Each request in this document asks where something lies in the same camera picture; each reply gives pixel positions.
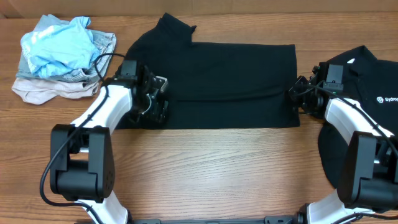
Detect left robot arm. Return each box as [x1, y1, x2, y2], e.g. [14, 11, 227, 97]
[41, 60, 169, 223]

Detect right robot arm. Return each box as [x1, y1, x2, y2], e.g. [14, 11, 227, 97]
[289, 62, 397, 223]

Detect folded denim jeans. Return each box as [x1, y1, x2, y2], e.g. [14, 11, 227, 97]
[16, 22, 116, 83]

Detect black polo shirt with logo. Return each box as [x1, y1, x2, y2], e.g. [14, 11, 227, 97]
[317, 45, 398, 189]

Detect light blue crumpled shirt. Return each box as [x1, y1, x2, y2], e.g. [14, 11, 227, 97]
[21, 14, 100, 79]

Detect black t-shirt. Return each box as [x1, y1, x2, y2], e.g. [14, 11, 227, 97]
[126, 14, 300, 129]

